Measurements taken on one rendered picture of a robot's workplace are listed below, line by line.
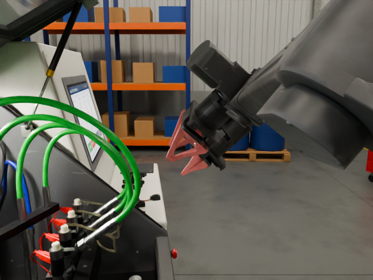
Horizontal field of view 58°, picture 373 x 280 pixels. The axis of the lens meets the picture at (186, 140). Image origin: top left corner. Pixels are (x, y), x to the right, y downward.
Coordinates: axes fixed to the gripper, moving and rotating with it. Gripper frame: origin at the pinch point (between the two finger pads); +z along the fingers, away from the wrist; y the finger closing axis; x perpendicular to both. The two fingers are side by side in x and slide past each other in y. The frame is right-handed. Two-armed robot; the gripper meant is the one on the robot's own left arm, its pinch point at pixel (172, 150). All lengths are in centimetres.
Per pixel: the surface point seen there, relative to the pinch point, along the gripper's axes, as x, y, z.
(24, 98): -27.2, -0.8, 11.6
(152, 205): 22, -41, 42
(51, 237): -4.3, -2.1, 39.1
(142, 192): 20, -54, 48
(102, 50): -73, -635, 224
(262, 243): 164, -163, 90
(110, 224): 1.3, 3.5, 20.7
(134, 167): -2.8, -0.6, 8.7
